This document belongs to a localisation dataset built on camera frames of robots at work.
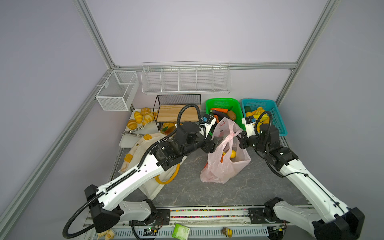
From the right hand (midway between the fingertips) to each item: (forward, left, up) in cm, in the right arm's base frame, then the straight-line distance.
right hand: (236, 133), depth 75 cm
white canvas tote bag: (-22, +43, -18) cm, 51 cm away
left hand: (-8, +11, +8) cm, 16 cm away
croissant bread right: (+29, +56, -19) cm, 66 cm away
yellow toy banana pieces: (-41, +60, -22) cm, 76 cm away
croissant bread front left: (+25, +69, -22) cm, 77 cm away
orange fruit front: (-15, +9, +2) cm, 18 cm away
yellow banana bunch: (+27, -27, -18) cm, 42 cm away
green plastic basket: (+44, -8, -20) cm, 49 cm away
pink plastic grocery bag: (-13, +7, +1) cm, 15 cm away
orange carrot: (+38, 0, -21) cm, 44 cm away
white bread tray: (+22, +57, -24) cm, 66 cm away
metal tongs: (+20, +69, -25) cm, 75 cm away
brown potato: (+33, -5, -21) cm, 39 cm away
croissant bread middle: (+34, +67, -23) cm, 78 cm away
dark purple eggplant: (+36, +3, -23) cm, 43 cm away
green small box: (-39, +28, -24) cm, 53 cm away
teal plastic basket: (+40, -36, -20) cm, 58 cm away
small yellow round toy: (-39, +6, -23) cm, 46 cm away
